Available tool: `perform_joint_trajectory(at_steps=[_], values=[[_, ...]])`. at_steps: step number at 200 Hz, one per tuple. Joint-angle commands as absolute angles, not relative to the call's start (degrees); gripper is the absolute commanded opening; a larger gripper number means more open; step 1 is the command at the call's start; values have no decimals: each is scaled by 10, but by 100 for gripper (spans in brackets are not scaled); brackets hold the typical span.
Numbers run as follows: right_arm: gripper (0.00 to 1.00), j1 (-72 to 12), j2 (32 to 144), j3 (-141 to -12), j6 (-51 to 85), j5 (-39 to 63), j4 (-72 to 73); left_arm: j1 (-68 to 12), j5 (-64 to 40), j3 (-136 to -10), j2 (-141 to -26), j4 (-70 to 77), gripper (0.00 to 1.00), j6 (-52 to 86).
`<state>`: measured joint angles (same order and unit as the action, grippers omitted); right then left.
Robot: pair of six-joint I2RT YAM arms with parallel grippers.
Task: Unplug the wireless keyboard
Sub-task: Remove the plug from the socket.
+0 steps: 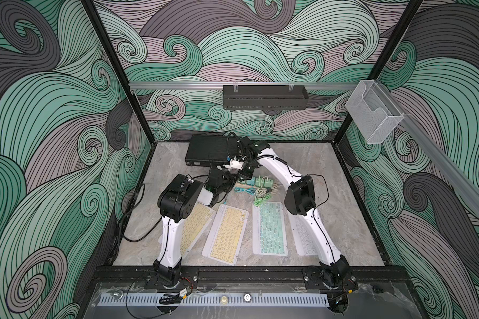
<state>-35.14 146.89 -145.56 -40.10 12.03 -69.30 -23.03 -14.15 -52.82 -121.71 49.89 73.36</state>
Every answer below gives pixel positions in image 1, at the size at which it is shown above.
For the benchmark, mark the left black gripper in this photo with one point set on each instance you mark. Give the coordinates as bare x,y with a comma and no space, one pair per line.
231,183

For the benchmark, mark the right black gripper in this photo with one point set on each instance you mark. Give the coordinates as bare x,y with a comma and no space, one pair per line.
244,175

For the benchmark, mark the yellow wireless keyboard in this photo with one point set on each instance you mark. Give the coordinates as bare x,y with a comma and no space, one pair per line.
198,221
226,234

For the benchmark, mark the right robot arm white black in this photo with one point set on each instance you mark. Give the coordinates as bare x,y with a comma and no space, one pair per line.
300,200

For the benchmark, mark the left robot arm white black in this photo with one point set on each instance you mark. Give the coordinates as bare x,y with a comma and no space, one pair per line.
176,203

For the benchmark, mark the black computer box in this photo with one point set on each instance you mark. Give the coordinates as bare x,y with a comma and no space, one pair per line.
209,150

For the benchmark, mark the black wall shelf tray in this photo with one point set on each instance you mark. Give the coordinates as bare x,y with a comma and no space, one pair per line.
265,97

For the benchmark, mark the green wireless keyboard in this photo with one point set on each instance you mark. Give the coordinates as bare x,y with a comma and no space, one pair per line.
269,230

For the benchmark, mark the white wireless keyboard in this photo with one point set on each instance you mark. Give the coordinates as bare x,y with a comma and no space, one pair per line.
303,241

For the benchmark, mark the aluminium wall rail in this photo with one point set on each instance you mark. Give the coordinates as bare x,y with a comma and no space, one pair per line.
187,85

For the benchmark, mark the clear acrylic wall holder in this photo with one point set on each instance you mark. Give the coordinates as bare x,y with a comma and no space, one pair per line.
374,111

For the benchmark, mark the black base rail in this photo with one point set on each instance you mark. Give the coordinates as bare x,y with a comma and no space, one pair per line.
319,277

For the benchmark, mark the white slotted cable duct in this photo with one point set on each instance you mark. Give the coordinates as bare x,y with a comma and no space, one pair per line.
241,299

